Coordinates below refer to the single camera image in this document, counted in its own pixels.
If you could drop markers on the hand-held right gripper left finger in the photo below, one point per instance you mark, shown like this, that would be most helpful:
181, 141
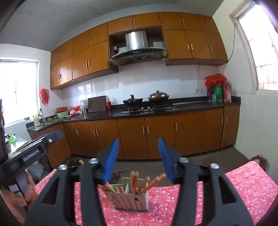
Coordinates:
110, 160

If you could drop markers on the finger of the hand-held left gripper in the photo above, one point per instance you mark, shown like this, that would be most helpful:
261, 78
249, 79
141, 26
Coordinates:
52, 138

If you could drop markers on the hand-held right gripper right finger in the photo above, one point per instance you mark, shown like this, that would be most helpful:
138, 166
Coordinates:
166, 158

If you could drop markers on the grey perforated utensil holder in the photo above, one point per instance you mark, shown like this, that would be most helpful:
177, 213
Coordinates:
130, 201

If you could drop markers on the person's left hand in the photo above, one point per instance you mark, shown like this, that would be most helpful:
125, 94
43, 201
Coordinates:
32, 191

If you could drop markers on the grey plastic basket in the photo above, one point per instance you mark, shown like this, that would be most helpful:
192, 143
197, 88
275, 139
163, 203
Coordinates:
35, 170

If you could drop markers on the yellow detergent bottle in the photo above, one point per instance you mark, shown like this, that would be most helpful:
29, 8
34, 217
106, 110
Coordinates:
36, 121

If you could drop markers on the sink faucet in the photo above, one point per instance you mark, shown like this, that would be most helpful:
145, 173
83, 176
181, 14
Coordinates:
43, 116

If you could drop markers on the green funnel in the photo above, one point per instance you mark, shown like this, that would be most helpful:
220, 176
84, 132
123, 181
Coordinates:
12, 138

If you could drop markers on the green basin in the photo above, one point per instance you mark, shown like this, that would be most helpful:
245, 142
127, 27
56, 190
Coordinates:
62, 114

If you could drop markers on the red basin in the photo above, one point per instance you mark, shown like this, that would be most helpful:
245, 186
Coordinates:
62, 109

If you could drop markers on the brown lower kitchen cabinets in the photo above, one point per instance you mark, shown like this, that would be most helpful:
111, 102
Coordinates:
134, 134

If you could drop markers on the brown kitchen cabinets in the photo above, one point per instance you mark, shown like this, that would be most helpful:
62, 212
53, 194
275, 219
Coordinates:
134, 134
191, 41

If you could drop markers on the gas stove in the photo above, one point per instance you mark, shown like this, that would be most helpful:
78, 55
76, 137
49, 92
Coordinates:
147, 109

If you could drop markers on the black kitchen countertop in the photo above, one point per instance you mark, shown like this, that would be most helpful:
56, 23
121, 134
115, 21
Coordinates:
184, 106

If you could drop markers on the dark cutting board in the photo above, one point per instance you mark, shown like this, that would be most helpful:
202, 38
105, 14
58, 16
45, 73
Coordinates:
97, 104

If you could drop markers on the small red bottle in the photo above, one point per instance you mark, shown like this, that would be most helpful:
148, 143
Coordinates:
109, 104

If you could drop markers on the window above sink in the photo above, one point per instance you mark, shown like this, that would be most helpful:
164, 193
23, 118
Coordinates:
17, 91

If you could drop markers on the pan with metal lid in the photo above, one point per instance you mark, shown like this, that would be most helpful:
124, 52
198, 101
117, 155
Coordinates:
158, 96

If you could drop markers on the black wok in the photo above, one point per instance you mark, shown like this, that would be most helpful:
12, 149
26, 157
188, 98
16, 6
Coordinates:
133, 101

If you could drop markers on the small blue box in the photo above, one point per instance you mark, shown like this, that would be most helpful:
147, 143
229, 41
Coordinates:
214, 98

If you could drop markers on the red floral tablecloth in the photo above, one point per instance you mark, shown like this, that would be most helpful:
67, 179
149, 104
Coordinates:
239, 186

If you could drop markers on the green container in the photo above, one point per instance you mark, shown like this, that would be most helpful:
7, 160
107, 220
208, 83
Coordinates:
219, 93

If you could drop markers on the wooden chair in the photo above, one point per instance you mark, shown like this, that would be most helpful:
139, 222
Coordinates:
258, 163

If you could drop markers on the red plastic bag on containers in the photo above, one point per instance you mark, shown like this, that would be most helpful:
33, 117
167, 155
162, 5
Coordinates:
215, 79

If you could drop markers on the steel range hood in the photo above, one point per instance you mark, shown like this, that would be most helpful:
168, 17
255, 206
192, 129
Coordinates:
136, 49

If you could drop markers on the brown upper kitchen cabinets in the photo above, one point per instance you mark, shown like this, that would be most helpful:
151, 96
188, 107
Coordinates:
191, 41

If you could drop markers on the side window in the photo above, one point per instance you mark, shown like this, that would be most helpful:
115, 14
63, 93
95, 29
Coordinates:
260, 50

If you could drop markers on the red bag hanging on wall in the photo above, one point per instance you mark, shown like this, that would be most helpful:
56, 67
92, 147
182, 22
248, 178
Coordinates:
44, 96

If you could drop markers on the white wall socket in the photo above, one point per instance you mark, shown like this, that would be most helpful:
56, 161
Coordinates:
198, 90

